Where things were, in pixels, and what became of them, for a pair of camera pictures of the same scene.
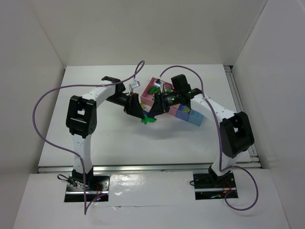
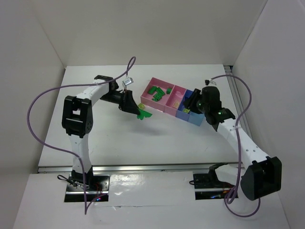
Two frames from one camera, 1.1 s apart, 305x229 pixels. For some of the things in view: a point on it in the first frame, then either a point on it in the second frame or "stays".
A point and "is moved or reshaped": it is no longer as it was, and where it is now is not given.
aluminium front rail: x=147 y=168 stays
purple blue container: x=181 y=114 stays
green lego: x=147 y=119 is moved or reshaped
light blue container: x=195 y=118 stays
